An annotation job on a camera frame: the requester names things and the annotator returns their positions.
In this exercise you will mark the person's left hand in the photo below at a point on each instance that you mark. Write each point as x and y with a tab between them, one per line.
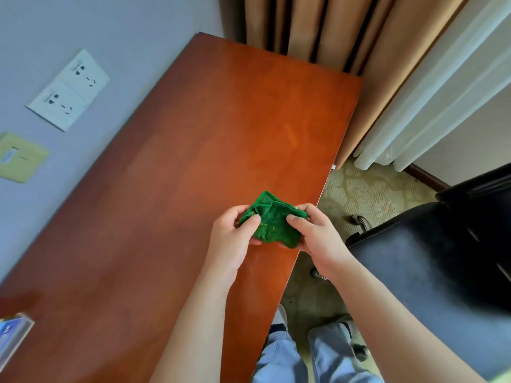
227	247

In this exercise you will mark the person's right hand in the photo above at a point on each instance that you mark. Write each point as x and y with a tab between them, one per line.
323	247

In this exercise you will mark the green cleaning cloth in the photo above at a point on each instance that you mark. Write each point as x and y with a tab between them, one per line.
273	223

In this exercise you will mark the black leather chair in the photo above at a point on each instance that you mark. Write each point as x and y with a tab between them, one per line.
431	275

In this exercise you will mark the person's right forearm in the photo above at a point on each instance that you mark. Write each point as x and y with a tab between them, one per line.
391	327

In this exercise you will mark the person's left forearm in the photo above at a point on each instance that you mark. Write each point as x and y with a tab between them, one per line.
195	335

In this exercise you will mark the white and navy left shoe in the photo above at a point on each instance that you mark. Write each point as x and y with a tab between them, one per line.
280	315

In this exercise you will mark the light blue jeans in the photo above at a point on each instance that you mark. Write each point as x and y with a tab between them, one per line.
331	355

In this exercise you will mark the orange wooden table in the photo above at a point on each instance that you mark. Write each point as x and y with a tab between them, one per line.
199	135

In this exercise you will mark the dark wooden baseboard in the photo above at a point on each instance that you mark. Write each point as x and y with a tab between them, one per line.
427	177

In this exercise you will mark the white sheer curtain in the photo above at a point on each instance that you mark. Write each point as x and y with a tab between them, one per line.
435	103

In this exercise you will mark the tan curtain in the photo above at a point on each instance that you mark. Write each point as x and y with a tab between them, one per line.
343	27

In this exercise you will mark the blue item at desk edge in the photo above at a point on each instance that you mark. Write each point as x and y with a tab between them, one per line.
12	335

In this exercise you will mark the white wall power socket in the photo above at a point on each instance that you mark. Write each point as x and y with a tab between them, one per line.
86	75
56	105

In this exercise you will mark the yellow-green wall note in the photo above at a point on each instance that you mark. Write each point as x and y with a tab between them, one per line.
22	157

